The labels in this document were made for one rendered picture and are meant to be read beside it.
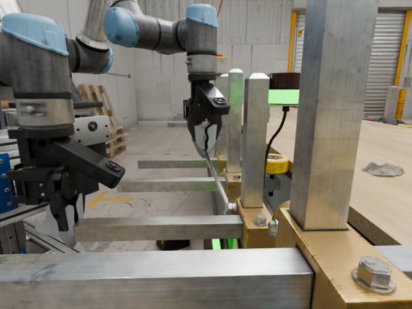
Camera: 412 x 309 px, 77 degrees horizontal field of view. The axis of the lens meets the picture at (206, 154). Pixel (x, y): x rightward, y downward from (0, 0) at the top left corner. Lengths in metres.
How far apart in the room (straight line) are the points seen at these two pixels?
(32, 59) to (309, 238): 0.39
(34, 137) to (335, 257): 0.40
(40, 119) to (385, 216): 0.52
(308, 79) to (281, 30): 8.55
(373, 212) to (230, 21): 8.30
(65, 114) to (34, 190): 0.13
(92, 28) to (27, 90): 0.66
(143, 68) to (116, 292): 8.57
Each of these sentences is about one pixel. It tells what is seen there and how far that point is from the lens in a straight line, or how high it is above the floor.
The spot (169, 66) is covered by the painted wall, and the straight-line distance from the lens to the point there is 8.54.
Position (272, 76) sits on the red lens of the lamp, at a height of 1.10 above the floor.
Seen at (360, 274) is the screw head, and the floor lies 0.98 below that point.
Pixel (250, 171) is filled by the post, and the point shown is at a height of 0.94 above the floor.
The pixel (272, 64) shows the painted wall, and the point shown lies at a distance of 8.58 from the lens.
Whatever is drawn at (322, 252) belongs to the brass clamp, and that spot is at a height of 0.97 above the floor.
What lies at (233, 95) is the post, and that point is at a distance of 0.69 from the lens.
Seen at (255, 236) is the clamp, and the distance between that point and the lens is 0.43.
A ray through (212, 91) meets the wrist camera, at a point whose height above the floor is 1.08.
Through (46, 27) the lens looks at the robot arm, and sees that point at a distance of 0.44.
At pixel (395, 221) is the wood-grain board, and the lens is 0.46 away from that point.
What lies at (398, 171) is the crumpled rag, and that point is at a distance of 0.70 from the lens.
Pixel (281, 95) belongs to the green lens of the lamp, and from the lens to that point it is 0.45.
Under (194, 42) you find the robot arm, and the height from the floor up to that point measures 1.19.
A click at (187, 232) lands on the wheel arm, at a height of 0.85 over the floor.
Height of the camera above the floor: 1.08
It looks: 14 degrees down
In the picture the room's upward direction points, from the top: straight up
